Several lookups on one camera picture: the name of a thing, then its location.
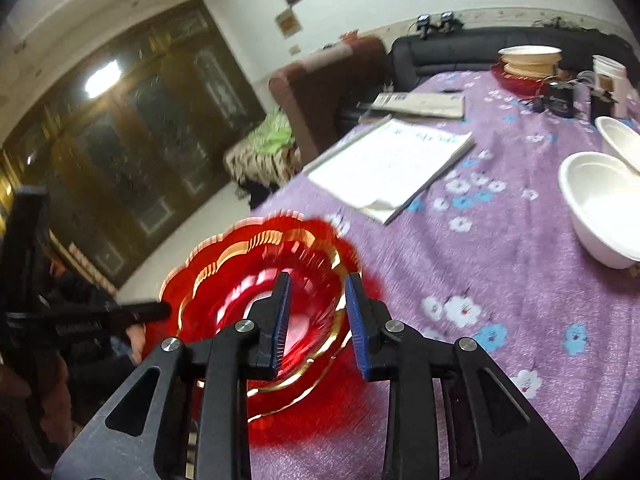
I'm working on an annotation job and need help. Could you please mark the brown armchair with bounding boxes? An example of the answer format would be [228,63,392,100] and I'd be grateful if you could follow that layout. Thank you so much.
[268,35,390,167]

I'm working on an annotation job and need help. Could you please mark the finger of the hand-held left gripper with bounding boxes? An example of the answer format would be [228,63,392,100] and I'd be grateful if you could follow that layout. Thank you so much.
[117,301,173,328]

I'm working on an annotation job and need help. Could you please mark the white jar red lid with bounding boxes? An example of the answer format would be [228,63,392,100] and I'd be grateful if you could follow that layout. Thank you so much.
[592,54,629,117]

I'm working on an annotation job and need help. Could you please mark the stack of beige bowls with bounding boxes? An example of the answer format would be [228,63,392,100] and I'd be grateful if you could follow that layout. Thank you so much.
[502,60,558,81]

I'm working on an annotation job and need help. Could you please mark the small wall plaque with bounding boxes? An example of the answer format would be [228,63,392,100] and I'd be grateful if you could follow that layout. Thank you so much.
[274,7,301,39]

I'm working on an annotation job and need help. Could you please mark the dark small jars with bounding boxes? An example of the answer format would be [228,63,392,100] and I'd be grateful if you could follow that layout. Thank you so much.
[534,80,587,119]

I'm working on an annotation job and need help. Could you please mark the white bowl with beige rim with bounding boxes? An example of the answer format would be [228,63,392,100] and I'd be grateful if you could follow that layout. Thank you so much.
[498,45,563,66]

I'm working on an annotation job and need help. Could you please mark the white paper pad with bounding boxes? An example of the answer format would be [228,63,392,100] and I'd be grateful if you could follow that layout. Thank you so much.
[304,116,476,225]

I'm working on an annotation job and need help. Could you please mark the person's left forearm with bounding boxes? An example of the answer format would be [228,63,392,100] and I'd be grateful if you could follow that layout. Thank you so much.
[0,355,76,461]

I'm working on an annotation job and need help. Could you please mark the green cloth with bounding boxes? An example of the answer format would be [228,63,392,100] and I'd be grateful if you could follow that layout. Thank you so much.
[248,110,296,157]

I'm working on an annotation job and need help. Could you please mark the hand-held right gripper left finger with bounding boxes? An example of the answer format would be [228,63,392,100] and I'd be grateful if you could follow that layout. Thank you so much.
[52,271,293,480]

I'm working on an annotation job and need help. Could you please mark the red gold-rimmed scalloped plate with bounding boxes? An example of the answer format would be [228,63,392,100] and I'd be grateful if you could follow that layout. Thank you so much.
[159,212,386,448]

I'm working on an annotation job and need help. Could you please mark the cream bowl on red plate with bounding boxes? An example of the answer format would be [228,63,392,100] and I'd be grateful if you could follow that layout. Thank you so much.
[489,62,548,97]

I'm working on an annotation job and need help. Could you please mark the dark wooden glass door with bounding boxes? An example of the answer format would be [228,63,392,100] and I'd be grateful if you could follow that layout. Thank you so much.
[0,0,267,292]

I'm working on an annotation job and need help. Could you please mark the purple floral tablecloth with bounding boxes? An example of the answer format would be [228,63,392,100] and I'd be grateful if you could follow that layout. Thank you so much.
[247,70,640,480]

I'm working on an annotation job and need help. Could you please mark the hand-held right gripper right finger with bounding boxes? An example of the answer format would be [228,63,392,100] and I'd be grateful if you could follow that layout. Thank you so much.
[345,272,581,480]

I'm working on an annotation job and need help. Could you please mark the black sofa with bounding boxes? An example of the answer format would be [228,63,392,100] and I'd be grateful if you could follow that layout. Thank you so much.
[389,26,638,92]

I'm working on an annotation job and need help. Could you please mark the striped brown blanket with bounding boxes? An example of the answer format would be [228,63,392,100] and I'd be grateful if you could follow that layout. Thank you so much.
[223,135,302,196]

